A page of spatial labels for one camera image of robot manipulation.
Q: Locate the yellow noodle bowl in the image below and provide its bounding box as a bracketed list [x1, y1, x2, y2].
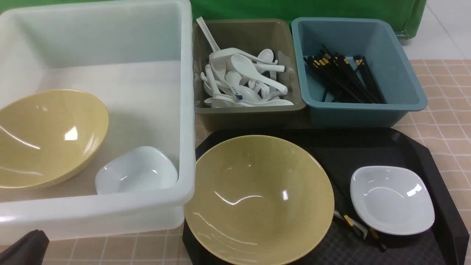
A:
[184, 135, 334, 265]

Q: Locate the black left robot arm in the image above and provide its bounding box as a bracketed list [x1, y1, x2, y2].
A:
[0, 230, 49, 265]

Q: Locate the yellow bowl in tub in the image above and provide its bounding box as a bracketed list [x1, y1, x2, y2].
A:
[0, 89, 109, 190]

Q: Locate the white spoon with blue logo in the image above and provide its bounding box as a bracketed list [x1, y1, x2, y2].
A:
[200, 65, 262, 107]

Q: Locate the white soup spoon top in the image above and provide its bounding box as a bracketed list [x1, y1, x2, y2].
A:
[230, 54, 289, 95]

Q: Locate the white soup spoon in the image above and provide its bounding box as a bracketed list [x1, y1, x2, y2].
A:
[254, 49, 286, 74]
[230, 54, 289, 95]

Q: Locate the long white ladle spoon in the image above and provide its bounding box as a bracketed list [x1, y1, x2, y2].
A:
[196, 17, 258, 70]

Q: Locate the white soup spoon right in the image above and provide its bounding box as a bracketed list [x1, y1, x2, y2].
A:
[254, 49, 286, 74]

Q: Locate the brown plastic bin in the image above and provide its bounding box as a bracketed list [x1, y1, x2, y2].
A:
[193, 19, 307, 131]

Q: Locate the white dish in tub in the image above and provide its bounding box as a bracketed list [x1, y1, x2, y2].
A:
[95, 146, 178, 195]

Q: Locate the black serving tray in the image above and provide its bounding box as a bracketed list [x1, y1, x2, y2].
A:
[195, 128, 470, 265]

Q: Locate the bundle of black chopsticks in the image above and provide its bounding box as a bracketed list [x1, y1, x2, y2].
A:
[303, 45, 386, 104]

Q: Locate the large white plastic tub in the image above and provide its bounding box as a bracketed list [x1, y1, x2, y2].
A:
[1, 0, 195, 245]

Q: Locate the blue plastic bin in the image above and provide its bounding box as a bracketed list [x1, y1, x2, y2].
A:
[292, 17, 428, 128]

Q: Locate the black chopstick on tray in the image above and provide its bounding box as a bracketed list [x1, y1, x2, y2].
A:
[292, 139, 362, 240]
[334, 210, 387, 252]

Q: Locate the white dish on tray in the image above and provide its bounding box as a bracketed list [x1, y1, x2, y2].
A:
[350, 166, 435, 236]

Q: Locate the green backdrop cloth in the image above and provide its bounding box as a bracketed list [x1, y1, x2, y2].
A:
[0, 0, 427, 40]

